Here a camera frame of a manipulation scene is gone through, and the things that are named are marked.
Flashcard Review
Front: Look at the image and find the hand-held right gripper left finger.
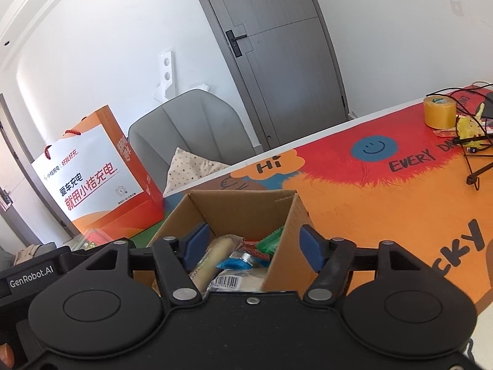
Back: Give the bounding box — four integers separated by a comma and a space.
83, 224, 210, 303

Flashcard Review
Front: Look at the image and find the white bread packet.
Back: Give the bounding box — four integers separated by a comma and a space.
190, 235, 243, 294

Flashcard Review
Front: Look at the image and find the clear barcode snack packet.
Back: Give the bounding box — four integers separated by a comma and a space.
208, 270, 270, 291

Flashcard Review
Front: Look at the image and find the cardboard box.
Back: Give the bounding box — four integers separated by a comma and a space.
133, 191, 320, 297

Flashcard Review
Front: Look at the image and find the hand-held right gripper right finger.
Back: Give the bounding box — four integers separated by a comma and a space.
299, 224, 424, 303

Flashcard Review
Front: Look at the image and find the clear plastic food container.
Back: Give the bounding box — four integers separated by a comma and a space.
73, 229, 112, 249

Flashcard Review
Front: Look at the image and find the orange white paper bag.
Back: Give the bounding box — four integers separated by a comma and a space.
31, 106, 164, 240

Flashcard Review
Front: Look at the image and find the grey door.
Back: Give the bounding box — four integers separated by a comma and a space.
193, 0, 347, 151

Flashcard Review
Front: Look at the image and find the dotted cushion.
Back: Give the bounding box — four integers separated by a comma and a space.
164, 146, 232, 195

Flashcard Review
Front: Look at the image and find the blue candy packet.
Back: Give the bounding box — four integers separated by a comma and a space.
218, 258, 257, 271

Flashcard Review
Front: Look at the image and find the green snack packet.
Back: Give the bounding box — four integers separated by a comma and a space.
257, 227, 285, 257

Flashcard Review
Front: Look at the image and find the white foam piece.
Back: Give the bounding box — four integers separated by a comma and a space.
154, 48, 176, 103

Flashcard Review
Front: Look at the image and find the grey chair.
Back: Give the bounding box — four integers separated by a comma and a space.
127, 88, 255, 197

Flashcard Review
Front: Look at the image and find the cartoon table mat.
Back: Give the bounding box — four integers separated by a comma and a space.
127, 83, 493, 317

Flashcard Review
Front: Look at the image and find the yellow tape roll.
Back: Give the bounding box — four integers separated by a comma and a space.
424, 94, 457, 130

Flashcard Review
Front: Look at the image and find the black door handle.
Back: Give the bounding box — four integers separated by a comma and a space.
225, 29, 247, 58

